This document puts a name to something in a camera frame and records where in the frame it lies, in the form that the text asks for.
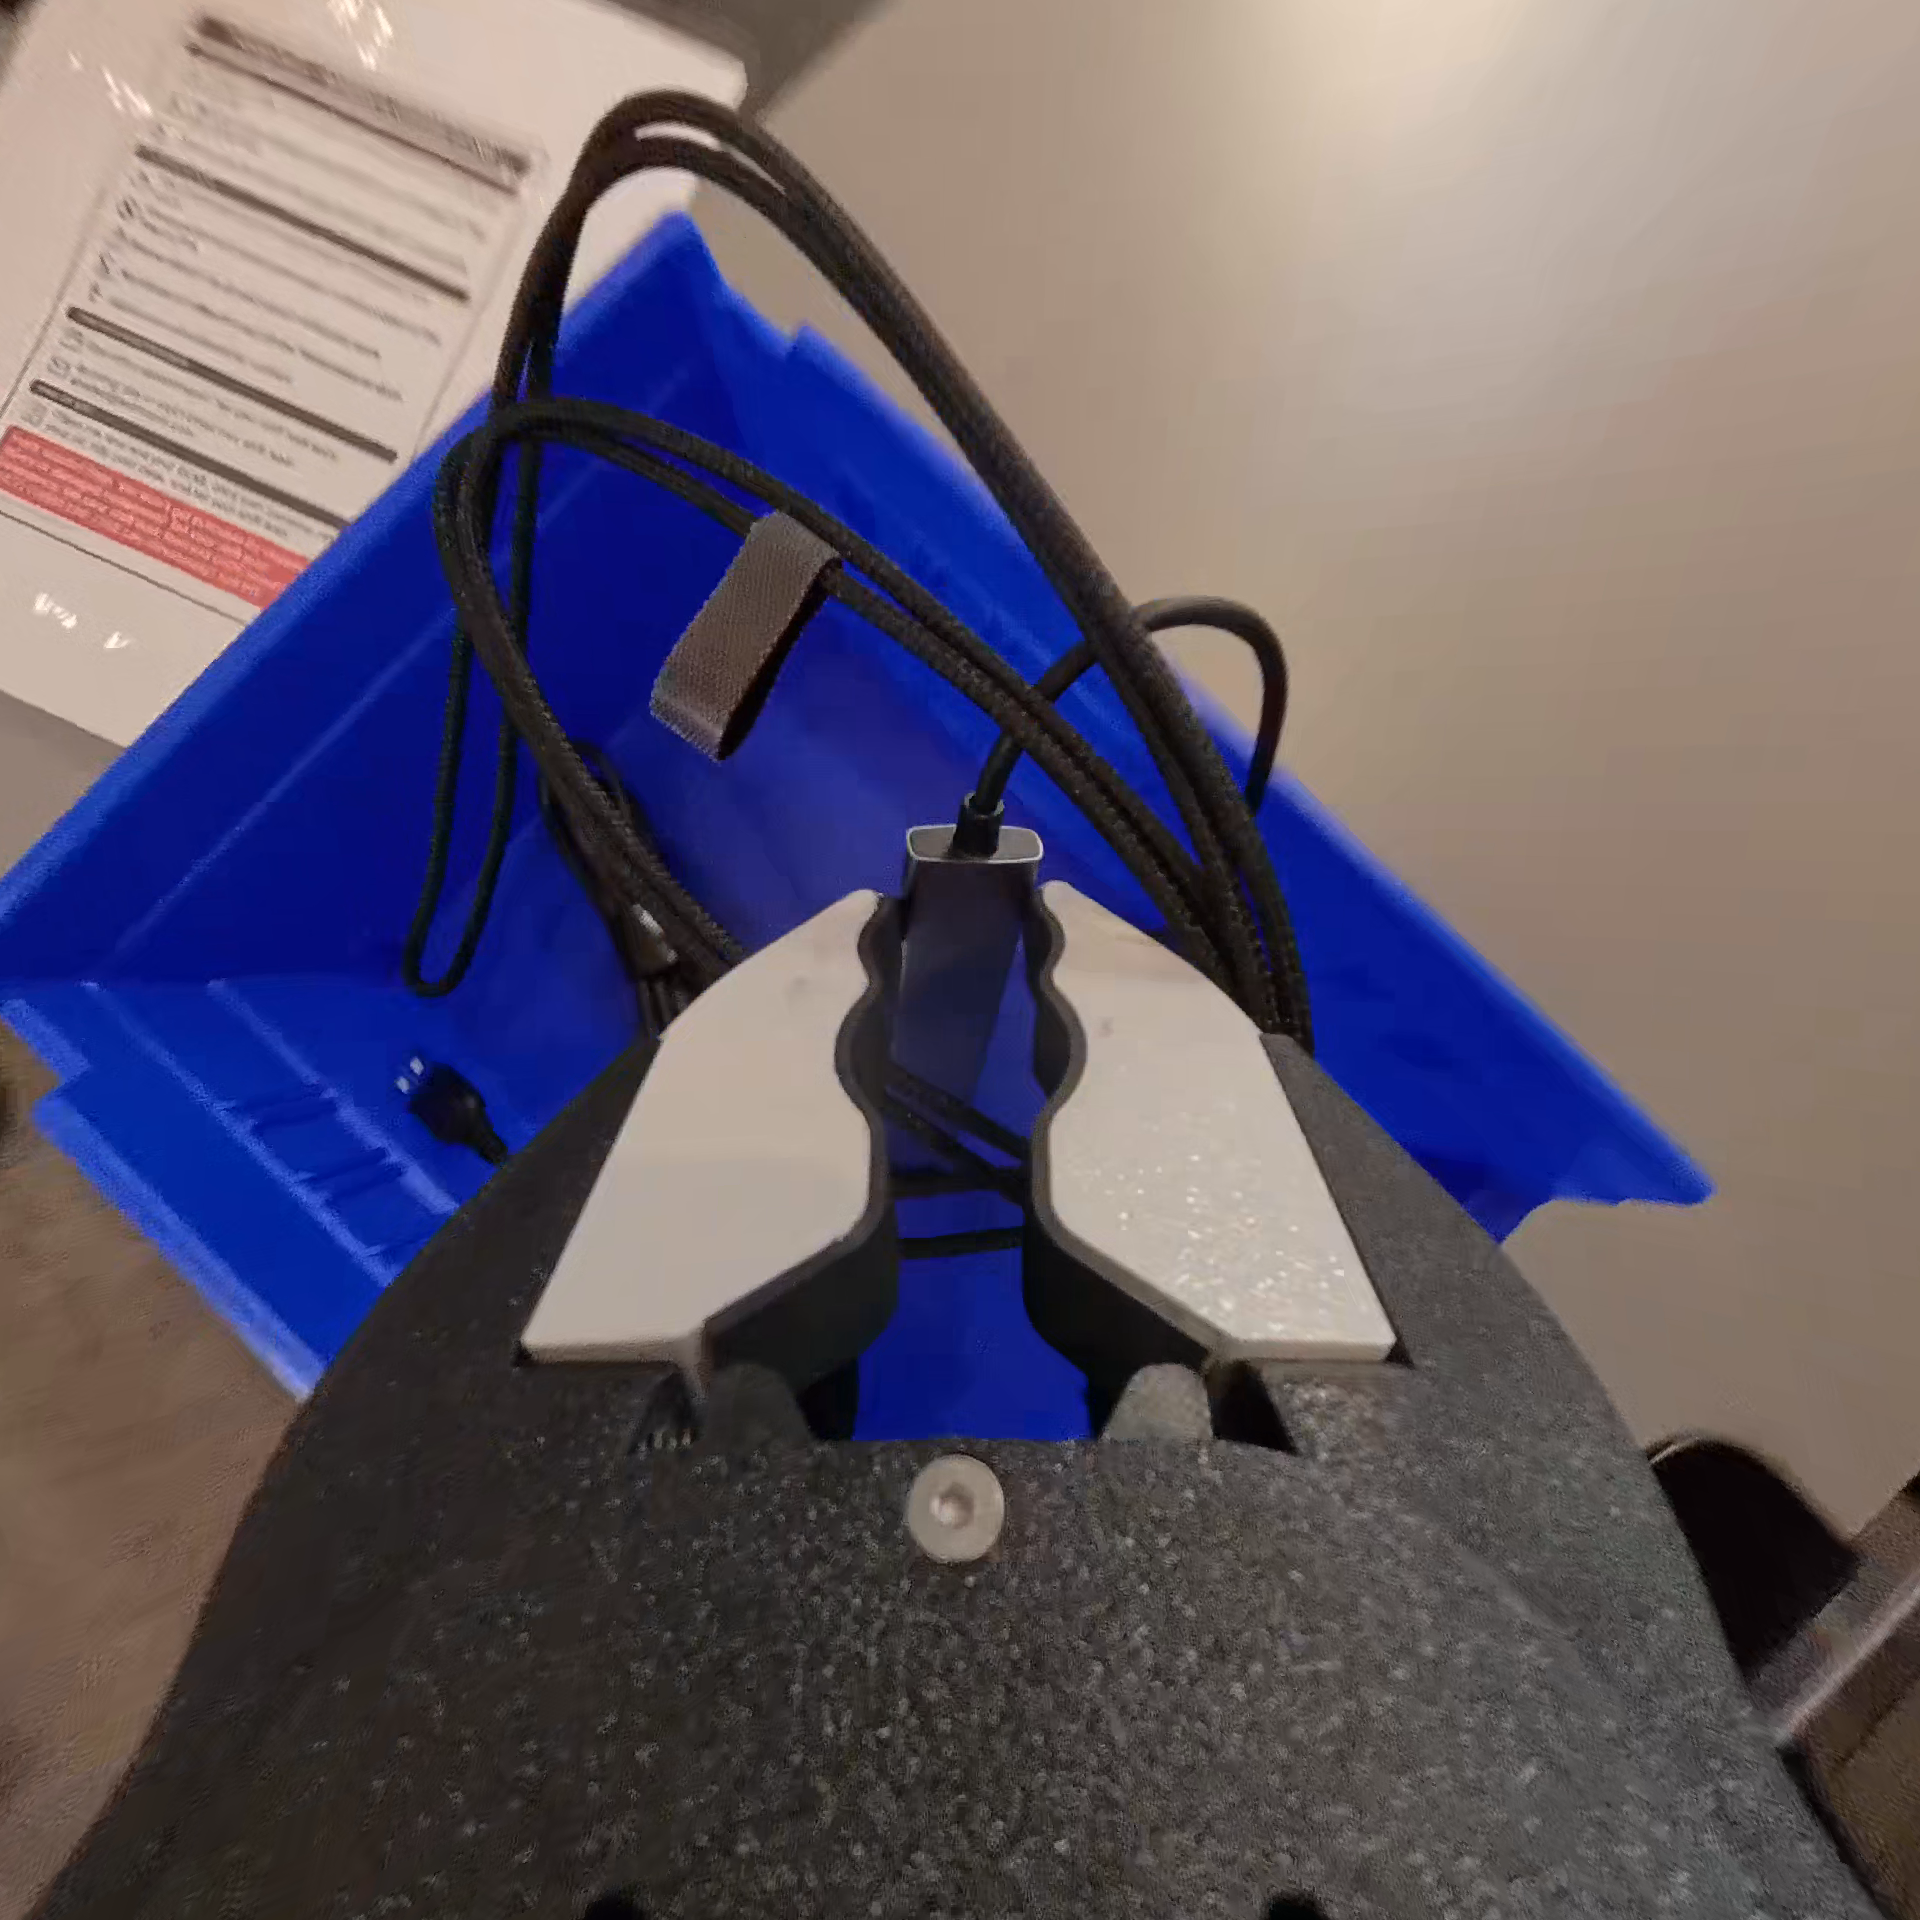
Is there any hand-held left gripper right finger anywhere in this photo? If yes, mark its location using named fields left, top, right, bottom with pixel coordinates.
left=1020, top=877, right=1402, bottom=1392

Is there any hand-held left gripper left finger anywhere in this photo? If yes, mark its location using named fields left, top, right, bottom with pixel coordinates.
left=516, top=884, right=907, bottom=1410

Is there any blue plastic bin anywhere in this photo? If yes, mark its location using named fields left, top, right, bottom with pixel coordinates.
left=0, top=210, right=1716, bottom=1405

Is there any black braided usb-c cable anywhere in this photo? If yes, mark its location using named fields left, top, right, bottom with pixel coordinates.
left=403, top=87, right=1278, bottom=1262

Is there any dark chair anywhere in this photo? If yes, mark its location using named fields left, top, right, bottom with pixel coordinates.
left=1642, top=1432, right=1920, bottom=1758

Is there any white instruction sheet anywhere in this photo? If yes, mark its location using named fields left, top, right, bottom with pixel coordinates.
left=0, top=0, right=748, bottom=748

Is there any grey velcro cable strap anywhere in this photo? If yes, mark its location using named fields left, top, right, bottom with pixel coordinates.
left=648, top=514, right=843, bottom=762

